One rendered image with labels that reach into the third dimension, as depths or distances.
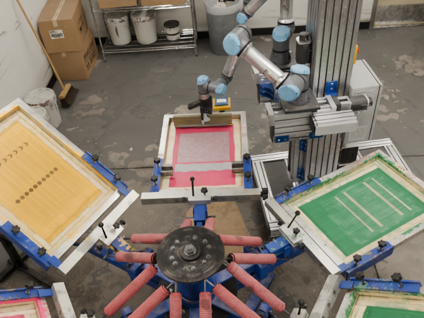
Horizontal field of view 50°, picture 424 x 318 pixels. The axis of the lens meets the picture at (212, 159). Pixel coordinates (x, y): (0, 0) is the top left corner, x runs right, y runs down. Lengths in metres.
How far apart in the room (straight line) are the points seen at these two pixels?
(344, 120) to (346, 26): 0.56
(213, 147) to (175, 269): 1.24
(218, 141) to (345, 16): 1.10
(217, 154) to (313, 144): 0.76
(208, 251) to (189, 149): 1.16
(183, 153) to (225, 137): 0.32
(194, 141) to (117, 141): 1.80
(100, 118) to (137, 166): 0.96
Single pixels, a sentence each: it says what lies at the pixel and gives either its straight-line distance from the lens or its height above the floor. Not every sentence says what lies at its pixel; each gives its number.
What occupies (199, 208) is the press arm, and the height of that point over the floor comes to 1.04.
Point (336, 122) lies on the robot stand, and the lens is 2.89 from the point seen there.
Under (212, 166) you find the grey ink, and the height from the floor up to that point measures 0.96.
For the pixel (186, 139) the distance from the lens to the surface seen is 3.11.
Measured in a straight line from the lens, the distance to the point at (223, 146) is 3.02.
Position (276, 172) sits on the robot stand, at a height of 0.21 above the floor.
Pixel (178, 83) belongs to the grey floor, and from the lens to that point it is 5.48.
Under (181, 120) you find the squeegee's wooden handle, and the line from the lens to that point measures 3.16.
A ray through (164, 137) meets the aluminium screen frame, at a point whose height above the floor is 0.99.
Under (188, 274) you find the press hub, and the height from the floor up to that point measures 1.31.
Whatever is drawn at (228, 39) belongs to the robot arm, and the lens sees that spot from 2.64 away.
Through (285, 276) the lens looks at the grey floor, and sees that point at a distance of 3.49.
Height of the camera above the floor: 2.91
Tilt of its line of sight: 42 degrees down
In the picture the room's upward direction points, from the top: 5 degrees counter-clockwise
